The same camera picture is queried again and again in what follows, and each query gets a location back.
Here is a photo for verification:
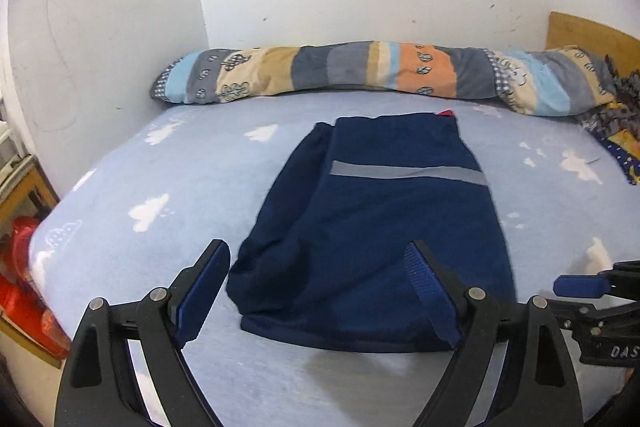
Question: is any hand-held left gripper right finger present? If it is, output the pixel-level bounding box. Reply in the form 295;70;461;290
403;240;583;427

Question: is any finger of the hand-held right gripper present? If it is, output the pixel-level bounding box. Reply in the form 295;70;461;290
549;298;640;337
553;260;640;300

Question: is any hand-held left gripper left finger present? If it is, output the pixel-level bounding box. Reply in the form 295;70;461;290
54;238;232;427

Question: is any navy blue garment grey stripe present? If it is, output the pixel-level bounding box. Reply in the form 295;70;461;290
226;114;518;354

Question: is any light blue cloud bed sheet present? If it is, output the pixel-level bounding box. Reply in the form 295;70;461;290
27;94;640;427

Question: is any dark patterned cloth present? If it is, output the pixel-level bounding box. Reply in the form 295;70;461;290
575;54;640;186

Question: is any red plastic container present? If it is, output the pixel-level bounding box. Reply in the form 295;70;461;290
0;216;73;358

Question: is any wooden shelf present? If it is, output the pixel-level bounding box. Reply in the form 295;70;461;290
0;154;66;369

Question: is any striped patchwork rolled blanket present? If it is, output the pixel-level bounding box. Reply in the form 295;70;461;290
150;41;618;116

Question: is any white rack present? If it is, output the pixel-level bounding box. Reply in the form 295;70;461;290
0;94;37;188

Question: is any wooden headboard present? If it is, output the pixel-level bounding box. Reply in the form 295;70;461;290
545;11;640;68

